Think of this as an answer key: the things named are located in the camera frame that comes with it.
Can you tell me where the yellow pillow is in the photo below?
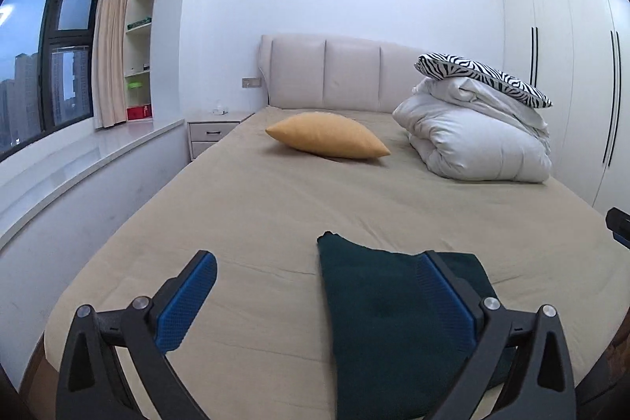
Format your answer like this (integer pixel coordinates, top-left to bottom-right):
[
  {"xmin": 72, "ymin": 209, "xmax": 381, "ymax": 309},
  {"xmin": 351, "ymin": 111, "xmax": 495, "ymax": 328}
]
[{"xmin": 266, "ymin": 112, "xmax": 392, "ymax": 161}]

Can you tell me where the beige curtain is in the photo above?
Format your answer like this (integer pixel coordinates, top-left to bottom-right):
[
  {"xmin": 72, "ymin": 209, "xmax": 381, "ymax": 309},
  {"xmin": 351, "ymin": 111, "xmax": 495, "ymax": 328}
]
[{"xmin": 92, "ymin": 0, "xmax": 135, "ymax": 129}]

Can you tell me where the dark framed window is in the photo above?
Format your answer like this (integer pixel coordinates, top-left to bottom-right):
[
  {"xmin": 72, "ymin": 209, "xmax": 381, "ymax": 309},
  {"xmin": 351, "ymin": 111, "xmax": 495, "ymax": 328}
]
[{"xmin": 0, "ymin": 0, "xmax": 108, "ymax": 152}]

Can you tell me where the white folded duvet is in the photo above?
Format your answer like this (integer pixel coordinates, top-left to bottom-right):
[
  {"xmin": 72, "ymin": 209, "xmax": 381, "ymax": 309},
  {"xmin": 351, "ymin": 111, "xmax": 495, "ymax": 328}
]
[{"xmin": 392, "ymin": 76, "xmax": 553, "ymax": 183}]

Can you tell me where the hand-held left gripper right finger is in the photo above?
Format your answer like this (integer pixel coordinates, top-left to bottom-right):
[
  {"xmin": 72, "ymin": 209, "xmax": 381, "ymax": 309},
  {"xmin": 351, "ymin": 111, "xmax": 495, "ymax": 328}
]
[{"xmin": 416, "ymin": 250, "xmax": 576, "ymax": 420}]

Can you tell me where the zebra print pillow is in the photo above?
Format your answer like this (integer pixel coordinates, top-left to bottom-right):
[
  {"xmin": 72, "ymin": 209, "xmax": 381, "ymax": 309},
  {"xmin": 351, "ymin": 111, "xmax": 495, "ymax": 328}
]
[{"xmin": 414, "ymin": 52, "xmax": 553, "ymax": 109}]

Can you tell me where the bed with beige sheet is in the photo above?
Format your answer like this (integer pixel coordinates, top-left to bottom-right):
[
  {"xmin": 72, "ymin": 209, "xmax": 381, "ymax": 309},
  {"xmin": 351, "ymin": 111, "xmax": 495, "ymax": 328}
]
[{"xmin": 43, "ymin": 107, "xmax": 616, "ymax": 420}]

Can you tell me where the white nightstand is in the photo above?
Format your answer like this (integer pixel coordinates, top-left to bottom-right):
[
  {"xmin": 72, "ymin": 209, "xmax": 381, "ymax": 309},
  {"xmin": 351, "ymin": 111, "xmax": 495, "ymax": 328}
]
[{"xmin": 186, "ymin": 111, "xmax": 254, "ymax": 162}]

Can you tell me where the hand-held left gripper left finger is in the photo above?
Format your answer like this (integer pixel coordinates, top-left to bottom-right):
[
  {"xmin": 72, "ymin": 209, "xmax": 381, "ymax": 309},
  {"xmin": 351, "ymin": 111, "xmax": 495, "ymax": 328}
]
[{"xmin": 55, "ymin": 250, "xmax": 218, "ymax": 420}]

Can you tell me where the white window sill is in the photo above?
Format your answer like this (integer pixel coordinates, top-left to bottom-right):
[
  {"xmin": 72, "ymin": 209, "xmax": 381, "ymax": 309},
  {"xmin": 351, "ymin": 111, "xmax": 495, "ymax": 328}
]
[{"xmin": 0, "ymin": 117, "xmax": 187, "ymax": 248}]

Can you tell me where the dark teal knit sweater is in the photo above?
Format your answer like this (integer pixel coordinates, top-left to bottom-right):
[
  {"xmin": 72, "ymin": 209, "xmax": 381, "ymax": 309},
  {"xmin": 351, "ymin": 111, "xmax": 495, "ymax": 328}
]
[{"xmin": 316, "ymin": 230, "xmax": 517, "ymax": 420}]

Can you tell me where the white wardrobe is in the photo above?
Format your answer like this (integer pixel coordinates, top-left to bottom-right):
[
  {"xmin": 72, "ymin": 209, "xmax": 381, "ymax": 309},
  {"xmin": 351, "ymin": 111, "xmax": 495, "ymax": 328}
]
[{"xmin": 502, "ymin": 0, "xmax": 630, "ymax": 216}]

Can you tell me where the cream padded headboard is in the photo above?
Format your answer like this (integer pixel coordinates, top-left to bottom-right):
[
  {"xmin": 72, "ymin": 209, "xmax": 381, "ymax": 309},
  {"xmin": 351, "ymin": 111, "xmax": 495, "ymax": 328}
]
[{"xmin": 258, "ymin": 34, "xmax": 436, "ymax": 113}]

